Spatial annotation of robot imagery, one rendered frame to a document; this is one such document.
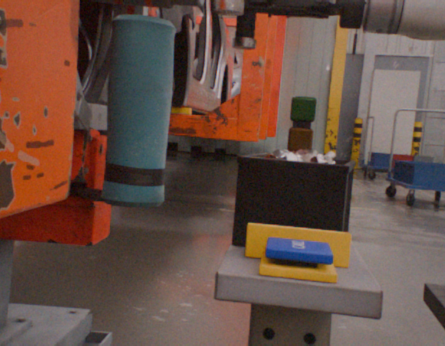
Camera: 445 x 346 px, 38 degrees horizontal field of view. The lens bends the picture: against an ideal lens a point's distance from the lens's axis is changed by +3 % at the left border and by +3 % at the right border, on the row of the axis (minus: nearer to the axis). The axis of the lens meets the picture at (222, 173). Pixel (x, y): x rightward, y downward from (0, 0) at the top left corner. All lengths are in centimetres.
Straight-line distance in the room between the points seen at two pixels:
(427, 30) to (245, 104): 351
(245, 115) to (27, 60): 416
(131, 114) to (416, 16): 54
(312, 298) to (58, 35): 35
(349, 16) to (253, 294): 64
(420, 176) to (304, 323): 560
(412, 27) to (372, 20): 7
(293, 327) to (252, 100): 388
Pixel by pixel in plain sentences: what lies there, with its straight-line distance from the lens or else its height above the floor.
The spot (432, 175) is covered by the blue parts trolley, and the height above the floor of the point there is 31.
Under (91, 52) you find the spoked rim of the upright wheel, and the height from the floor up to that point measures 72.
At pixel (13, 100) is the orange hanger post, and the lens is 49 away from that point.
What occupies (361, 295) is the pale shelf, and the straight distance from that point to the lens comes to 68.
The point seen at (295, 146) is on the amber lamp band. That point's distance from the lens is 104.
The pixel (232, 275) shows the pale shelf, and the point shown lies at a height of 45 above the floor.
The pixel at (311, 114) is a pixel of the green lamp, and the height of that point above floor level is 63.
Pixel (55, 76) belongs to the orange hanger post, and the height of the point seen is 63.
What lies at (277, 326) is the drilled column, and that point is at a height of 36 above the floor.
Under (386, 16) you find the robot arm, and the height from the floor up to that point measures 81.
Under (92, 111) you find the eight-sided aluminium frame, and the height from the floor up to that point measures 61.
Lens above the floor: 60
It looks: 4 degrees down
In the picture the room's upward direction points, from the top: 5 degrees clockwise
